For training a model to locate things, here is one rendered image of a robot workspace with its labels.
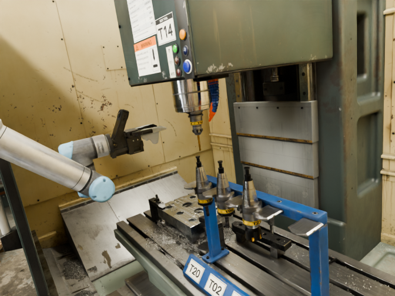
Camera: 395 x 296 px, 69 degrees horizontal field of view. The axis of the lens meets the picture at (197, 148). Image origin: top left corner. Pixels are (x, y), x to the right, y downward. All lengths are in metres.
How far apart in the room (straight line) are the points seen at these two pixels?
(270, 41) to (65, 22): 1.40
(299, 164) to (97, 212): 1.30
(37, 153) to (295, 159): 1.05
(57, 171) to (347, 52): 1.09
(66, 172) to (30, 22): 1.29
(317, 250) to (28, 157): 0.75
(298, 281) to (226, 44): 0.77
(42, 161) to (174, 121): 1.54
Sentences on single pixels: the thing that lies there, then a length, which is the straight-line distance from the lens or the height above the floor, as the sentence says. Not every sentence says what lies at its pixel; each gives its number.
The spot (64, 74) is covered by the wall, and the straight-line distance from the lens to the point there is 2.00.
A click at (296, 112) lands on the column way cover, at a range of 1.35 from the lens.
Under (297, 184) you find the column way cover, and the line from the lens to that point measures 1.46.
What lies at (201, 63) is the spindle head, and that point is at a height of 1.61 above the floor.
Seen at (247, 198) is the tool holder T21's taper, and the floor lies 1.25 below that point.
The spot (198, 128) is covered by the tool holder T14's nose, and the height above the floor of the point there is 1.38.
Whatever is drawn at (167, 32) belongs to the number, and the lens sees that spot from 0.86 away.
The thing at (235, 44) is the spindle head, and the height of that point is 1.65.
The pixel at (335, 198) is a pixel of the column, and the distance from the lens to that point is 1.42.
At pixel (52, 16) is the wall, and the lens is 2.05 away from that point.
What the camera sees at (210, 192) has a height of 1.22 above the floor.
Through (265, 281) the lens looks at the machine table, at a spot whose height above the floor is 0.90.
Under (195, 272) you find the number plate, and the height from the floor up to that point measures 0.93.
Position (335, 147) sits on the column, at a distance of 1.34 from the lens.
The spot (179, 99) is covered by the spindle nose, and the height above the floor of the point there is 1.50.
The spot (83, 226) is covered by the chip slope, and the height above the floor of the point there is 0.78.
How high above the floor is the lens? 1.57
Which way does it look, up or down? 14 degrees down
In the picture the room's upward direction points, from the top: 8 degrees counter-clockwise
